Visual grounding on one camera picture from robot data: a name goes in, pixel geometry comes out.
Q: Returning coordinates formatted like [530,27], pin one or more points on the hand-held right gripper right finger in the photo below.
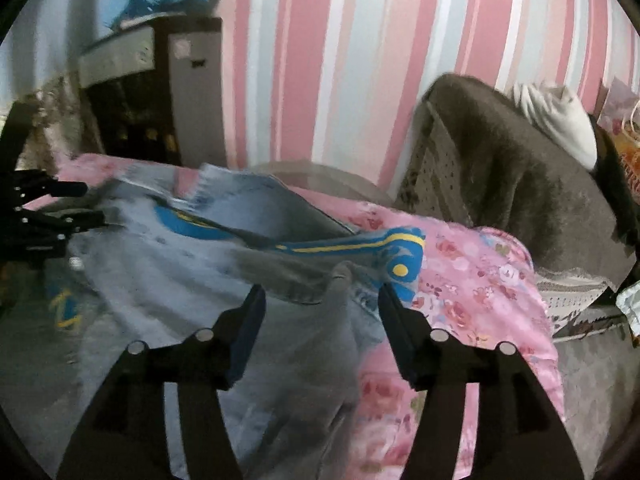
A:
[400,340]

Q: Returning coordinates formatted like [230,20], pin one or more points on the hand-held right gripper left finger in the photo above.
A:
[245,340]

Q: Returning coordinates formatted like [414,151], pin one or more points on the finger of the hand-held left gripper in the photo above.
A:
[60,187]
[75,222]

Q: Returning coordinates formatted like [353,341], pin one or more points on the grey printed sweatshirt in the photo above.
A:
[175,285]

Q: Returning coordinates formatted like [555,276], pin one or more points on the pink floral blanket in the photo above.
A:
[475,285]

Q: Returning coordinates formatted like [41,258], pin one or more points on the black cabinet appliance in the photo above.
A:
[195,100]

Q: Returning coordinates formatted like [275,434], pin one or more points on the dotted lace sofa cover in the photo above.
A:
[570,295]

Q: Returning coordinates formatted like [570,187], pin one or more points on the brown fleece blanket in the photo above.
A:
[525,185]

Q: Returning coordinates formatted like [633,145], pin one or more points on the white crumpled cloth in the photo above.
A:
[631,315]

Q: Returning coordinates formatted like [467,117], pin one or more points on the black cloth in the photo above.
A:
[612,175]

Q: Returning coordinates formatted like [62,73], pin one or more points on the white pillow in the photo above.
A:
[560,115]

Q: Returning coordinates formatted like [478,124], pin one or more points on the colourful printed bag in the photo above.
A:
[622,120]

